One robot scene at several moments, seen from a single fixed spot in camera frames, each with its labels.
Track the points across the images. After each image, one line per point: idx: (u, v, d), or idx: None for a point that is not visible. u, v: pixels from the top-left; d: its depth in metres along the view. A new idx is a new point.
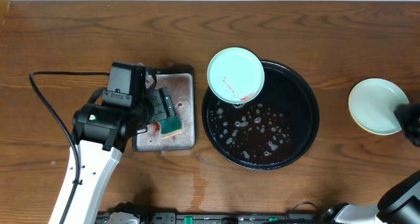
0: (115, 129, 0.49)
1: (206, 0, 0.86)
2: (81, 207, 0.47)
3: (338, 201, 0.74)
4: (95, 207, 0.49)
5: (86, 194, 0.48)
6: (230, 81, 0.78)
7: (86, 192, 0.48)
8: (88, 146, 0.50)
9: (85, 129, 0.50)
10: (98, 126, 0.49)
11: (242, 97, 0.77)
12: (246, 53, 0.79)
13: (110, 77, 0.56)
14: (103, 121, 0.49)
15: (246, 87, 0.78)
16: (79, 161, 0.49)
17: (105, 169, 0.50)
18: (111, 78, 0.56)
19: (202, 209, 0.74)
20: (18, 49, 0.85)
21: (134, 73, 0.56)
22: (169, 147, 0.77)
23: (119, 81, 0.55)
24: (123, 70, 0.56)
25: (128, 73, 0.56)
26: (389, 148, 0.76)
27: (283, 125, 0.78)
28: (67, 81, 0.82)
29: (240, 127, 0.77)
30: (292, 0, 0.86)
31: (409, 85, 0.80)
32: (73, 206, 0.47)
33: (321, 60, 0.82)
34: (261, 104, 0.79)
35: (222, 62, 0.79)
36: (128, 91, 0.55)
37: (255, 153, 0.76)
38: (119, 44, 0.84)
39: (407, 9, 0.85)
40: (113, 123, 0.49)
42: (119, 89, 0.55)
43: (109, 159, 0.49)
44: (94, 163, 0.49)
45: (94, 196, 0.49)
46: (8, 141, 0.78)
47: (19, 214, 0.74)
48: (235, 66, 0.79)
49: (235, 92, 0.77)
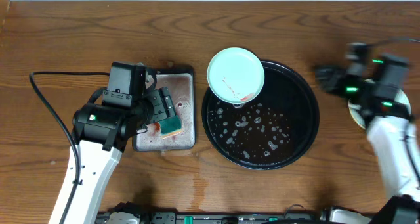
0: (115, 129, 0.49)
1: (206, 0, 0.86)
2: (81, 207, 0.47)
3: (338, 201, 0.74)
4: (95, 207, 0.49)
5: (86, 194, 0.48)
6: (230, 81, 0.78)
7: (86, 192, 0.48)
8: (88, 146, 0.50)
9: (85, 129, 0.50)
10: (98, 126, 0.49)
11: (242, 97, 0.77)
12: (246, 53, 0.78)
13: (110, 78, 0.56)
14: (103, 121, 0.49)
15: (246, 87, 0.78)
16: (80, 161, 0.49)
17: (105, 169, 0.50)
18: (111, 78, 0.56)
19: (202, 209, 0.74)
20: (18, 49, 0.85)
21: (134, 73, 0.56)
22: (169, 147, 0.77)
23: (119, 81, 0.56)
24: (123, 70, 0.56)
25: (128, 73, 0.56)
26: None
27: (283, 125, 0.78)
28: (67, 81, 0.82)
29: (240, 127, 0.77)
30: (292, 0, 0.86)
31: (409, 85, 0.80)
32: (73, 206, 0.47)
33: (320, 60, 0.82)
34: (261, 104, 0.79)
35: (222, 62, 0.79)
36: (128, 91, 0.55)
37: (255, 153, 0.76)
38: (119, 44, 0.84)
39: (407, 9, 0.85)
40: (113, 123, 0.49)
42: (119, 89, 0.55)
43: (109, 159, 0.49)
44: (94, 163, 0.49)
45: (94, 196, 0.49)
46: (8, 141, 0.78)
47: (19, 214, 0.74)
48: (235, 66, 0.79)
49: (235, 91, 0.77)
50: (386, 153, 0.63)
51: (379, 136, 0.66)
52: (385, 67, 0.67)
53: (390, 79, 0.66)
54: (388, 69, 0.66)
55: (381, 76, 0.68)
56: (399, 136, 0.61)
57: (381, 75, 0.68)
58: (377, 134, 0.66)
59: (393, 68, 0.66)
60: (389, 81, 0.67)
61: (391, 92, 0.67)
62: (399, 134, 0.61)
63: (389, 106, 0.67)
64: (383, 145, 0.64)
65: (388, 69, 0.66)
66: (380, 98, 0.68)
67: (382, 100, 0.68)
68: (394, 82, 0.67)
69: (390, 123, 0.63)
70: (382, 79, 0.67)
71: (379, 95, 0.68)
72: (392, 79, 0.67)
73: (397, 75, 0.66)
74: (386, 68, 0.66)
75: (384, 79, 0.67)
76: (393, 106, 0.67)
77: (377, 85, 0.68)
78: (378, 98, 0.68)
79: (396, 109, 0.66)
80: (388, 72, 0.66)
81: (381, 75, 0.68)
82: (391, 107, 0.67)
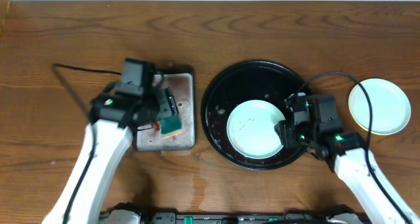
0: (127, 117, 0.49)
1: (207, 0, 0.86)
2: (95, 180, 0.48)
3: (338, 201, 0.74)
4: (106, 182, 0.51)
5: (101, 167, 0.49)
6: (251, 149, 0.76)
7: (95, 177, 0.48)
8: (102, 128, 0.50)
9: (100, 119, 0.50)
10: (110, 113, 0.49)
11: (266, 148, 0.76)
12: (235, 125, 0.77)
13: (122, 79, 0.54)
14: (116, 110, 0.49)
15: (274, 142, 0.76)
16: (96, 137, 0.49)
17: (119, 146, 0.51)
18: (123, 72, 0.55)
19: (201, 209, 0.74)
20: (18, 49, 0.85)
21: (146, 67, 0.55)
22: (169, 147, 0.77)
23: (132, 75, 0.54)
24: (135, 64, 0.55)
25: (141, 67, 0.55)
26: (389, 148, 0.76)
27: (268, 131, 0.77)
28: (69, 80, 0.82)
29: (230, 140, 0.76)
30: (292, 0, 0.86)
31: (409, 85, 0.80)
32: (86, 179, 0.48)
33: (320, 60, 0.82)
34: (234, 120, 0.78)
35: (232, 123, 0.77)
36: (140, 85, 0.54)
37: (264, 159, 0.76)
38: (119, 44, 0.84)
39: (407, 9, 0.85)
40: (126, 110, 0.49)
42: (130, 83, 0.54)
43: (123, 139, 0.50)
44: (110, 140, 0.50)
45: (107, 170, 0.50)
46: (9, 142, 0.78)
47: (18, 214, 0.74)
48: (260, 113, 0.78)
49: (260, 151, 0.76)
50: (359, 192, 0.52)
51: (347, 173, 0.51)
52: (315, 106, 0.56)
53: (328, 113, 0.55)
54: (318, 107, 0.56)
55: (316, 114, 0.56)
56: (366, 172, 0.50)
57: (312, 113, 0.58)
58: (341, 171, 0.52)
59: (323, 104, 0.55)
60: (325, 115, 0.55)
61: (333, 125, 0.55)
62: (367, 170, 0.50)
63: (342, 139, 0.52)
64: (353, 186, 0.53)
65: (319, 106, 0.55)
66: (329, 134, 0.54)
67: (333, 138, 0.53)
68: (332, 115, 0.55)
69: (352, 161, 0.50)
70: (320, 117, 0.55)
71: (325, 132, 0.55)
72: (327, 113, 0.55)
73: (332, 108, 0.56)
74: (317, 104, 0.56)
75: (319, 115, 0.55)
76: (344, 138, 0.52)
77: (318, 122, 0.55)
78: (329, 134, 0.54)
79: (348, 143, 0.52)
80: (321, 109, 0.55)
81: (312, 114, 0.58)
82: (343, 140, 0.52)
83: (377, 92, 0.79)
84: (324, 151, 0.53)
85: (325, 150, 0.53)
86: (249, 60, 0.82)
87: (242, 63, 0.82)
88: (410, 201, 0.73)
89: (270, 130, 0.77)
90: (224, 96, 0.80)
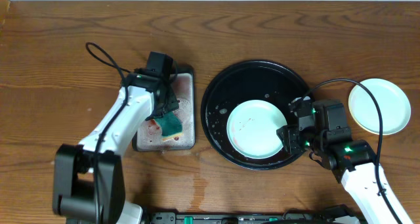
0: (153, 90, 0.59)
1: (207, 0, 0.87)
2: (126, 119, 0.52)
3: (338, 201, 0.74)
4: (131, 130, 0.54)
5: (131, 112, 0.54)
6: (251, 150, 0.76)
7: (126, 117, 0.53)
8: (132, 91, 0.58)
9: (128, 87, 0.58)
10: (140, 85, 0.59)
11: (266, 148, 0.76)
12: (235, 125, 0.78)
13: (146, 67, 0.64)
14: (144, 82, 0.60)
15: (274, 142, 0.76)
16: (129, 92, 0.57)
17: (146, 106, 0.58)
18: (149, 61, 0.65)
19: (201, 209, 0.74)
20: (18, 49, 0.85)
21: (166, 60, 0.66)
22: (170, 147, 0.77)
23: (155, 64, 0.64)
24: (158, 55, 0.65)
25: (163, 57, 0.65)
26: (389, 148, 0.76)
27: (268, 130, 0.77)
28: (69, 80, 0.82)
29: (231, 140, 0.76)
30: (291, 0, 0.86)
31: (409, 85, 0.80)
32: (119, 117, 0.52)
33: (320, 60, 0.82)
34: (233, 120, 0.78)
35: (232, 123, 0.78)
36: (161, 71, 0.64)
37: (268, 159, 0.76)
38: (118, 44, 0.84)
39: (406, 9, 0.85)
40: (154, 83, 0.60)
42: (153, 69, 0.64)
43: (148, 104, 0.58)
44: (140, 96, 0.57)
45: (135, 119, 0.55)
46: (8, 142, 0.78)
47: (18, 214, 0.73)
48: (260, 113, 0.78)
49: (260, 152, 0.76)
50: (367, 209, 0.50)
51: (356, 190, 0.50)
52: (323, 112, 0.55)
53: (337, 121, 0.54)
54: (326, 113, 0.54)
55: (323, 121, 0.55)
56: (375, 191, 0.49)
57: (318, 120, 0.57)
58: (349, 187, 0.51)
59: (331, 110, 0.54)
60: (333, 123, 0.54)
61: (341, 134, 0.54)
62: (377, 188, 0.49)
63: (352, 150, 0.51)
64: (359, 202, 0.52)
65: (327, 113, 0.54)
66: (337, 144, 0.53)
67: (341, 148, 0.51)
68: (340, 123, 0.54)
69: (362, 179, 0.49)
70: (327, 125, 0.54)
71: (332, 141, 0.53)
72: (335, 121, 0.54)
73: (340, 115, 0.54)
74: (324, 111, 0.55)
75: (327, 123, 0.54)
76: (354, 150, 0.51)
77: (325, 131, 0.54)
78: (338, 146, 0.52)
79: (357, 155, 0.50)
80: (328, 115, 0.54)
81: (319, 121, 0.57)
82: (352, 153, 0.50)
83: (378, 92, 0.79)
84: (332, 161, 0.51)
85: (333, 160, 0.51)
86: (249, 60, 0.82)
87: (242, 63, 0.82)
88: (411, 201, 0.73)
89: (270, 131, 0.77)
90: (224, 96, 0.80)
